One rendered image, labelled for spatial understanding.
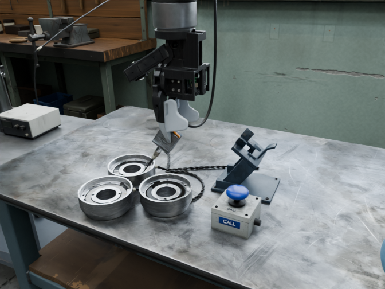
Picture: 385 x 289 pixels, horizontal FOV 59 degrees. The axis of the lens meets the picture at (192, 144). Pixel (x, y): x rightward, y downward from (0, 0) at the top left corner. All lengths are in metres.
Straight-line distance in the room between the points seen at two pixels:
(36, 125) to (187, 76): 0.91
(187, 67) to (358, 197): 0.44
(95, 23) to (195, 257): 2.29
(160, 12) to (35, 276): 0.73
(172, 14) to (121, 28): 1.98
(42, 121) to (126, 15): 1.28
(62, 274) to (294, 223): 0.59
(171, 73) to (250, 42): 1.65
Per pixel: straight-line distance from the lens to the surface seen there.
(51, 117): 1.46
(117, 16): 2.57
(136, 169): 0.80
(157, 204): 0.65
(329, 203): 0.75
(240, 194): 0.60
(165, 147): 0.69
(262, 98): 2.28
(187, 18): 0.59
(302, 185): 0.79
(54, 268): 1.00
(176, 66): 0.62
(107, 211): 0.66
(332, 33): 2.13
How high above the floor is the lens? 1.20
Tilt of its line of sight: 25 degrees down
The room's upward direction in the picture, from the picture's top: 1 degrees counter-clockwise
